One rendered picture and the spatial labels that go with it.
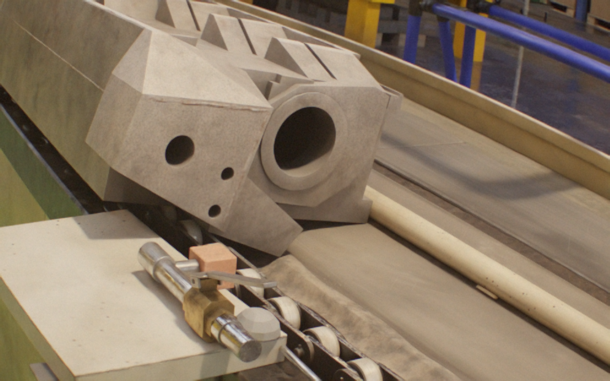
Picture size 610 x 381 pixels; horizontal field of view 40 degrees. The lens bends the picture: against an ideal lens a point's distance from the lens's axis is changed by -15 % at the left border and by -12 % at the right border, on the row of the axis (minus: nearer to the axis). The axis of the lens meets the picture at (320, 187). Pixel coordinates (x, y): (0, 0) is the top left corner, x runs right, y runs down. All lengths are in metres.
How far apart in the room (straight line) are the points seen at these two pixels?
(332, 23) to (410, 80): 4.73
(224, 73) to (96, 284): 0.27
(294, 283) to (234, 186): 0.13
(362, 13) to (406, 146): 4.47
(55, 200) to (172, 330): 0.46
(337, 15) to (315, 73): 5.43
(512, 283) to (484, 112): 0.72
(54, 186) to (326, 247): 0.37
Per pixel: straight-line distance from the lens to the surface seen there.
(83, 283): 0.86
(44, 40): 1.31
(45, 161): 1.26
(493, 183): 1.45
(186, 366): 0.76
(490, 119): 1.70
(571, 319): 0.98
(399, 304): 1.01
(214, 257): 0.86
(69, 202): 1.15
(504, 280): 1.04
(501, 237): 1.26
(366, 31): 5.99
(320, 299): 1.01
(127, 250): 0.93
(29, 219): 1.36
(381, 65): 1.93
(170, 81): 0.92
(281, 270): 1.06
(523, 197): 1.42
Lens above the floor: 1.18
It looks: 19 degrees down
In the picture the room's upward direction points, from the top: 8 degrees clockwise
